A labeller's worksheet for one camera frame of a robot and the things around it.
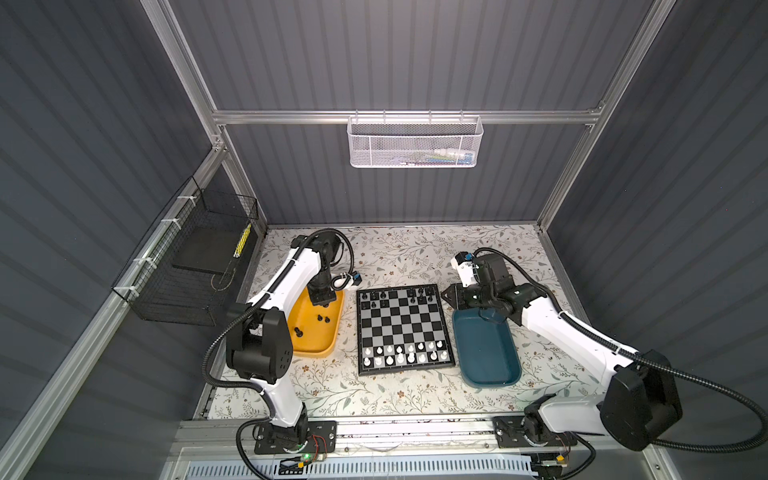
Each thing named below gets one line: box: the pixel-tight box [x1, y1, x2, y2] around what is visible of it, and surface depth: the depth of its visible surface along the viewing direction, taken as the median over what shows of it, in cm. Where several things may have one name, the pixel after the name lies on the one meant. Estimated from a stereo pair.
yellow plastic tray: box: [288, 286, 345, 358], surface depth 94 cm
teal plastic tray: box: [452, 307, 522, 388], surface depth 87 cm
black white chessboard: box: [356, 284, 456, 376], surface depth 93 cm
